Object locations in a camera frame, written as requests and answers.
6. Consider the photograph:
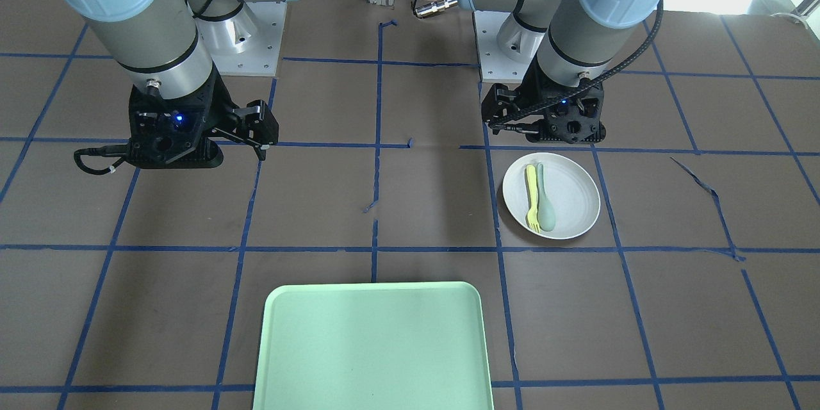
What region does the grey-green plastic spoon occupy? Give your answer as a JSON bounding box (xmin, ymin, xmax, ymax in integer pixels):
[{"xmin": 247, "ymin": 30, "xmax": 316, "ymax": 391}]
[{"xmin": 536, "ymin": 163, "xmax": 557, "ymax": 233}]

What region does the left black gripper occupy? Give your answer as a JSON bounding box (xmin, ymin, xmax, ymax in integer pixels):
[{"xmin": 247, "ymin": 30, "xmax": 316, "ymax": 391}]
[{"xmin": 481, "ymin": 68, "xmax": 607, "ymax": 144}]

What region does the yellow plastic fork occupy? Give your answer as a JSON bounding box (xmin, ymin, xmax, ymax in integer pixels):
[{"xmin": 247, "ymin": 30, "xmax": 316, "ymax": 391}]
[{"xmin": 525, "ymin": 164, "xmax": 541, "ymax": 234}]

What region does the light green tray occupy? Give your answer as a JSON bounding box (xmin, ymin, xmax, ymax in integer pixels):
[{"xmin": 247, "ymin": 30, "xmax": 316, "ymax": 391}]
[{"xmin": 252, "ymin": 281, "xmax": 494, "ymax": 409}]

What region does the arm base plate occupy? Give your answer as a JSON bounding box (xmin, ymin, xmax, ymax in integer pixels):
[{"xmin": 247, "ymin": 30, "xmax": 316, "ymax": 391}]
[
  {"xmin": 196, "ymin": 2, "xmax": 289, "ymax": 78},
  {"xmin": 473, "ymin": 11, "xmax": 545, "ymax": 85}
]

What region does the white round plate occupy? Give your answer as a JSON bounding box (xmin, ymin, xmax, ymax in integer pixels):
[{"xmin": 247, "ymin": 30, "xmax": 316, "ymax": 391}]
[{"xmin": 501, "ymin": 152, "xmax": 602, "ymax": 240}]

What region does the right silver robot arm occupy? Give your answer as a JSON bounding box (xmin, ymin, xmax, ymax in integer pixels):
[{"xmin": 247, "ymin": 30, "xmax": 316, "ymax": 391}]
[{"xmin": 65, "ymin": 0, "xmax": 298, "ymax": 176}]

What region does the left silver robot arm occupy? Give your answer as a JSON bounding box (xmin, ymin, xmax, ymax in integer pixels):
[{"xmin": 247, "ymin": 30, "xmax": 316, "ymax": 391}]
[{"xmin": 457, "ymin": 0, "xmax": 664, "ymax": 144}]

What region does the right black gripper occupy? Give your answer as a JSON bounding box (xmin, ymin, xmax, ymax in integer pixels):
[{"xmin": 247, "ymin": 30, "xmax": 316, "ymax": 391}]
[{"xmin": 126, "ymin": 69, "xmax": 279, "ymax": 170}]

